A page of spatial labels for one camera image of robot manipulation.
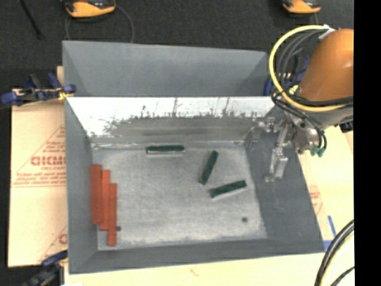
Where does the red-brown flat block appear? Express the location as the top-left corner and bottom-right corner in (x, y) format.
(100, 169), (111, 231)
(107, 183), (118, 247)
(90, 163), (104, 226)

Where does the dark green flat block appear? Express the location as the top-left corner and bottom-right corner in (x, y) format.
(146, 145), (186, 156)
(209, 179), (248, 200)
(198, 150), (219, 186)

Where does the grey metal bin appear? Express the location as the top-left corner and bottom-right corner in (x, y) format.
(61, 40), (326, 274)

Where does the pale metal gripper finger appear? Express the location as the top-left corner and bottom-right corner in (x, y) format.
(264, 147), (289, 184)
(244, 117), (276, 148)

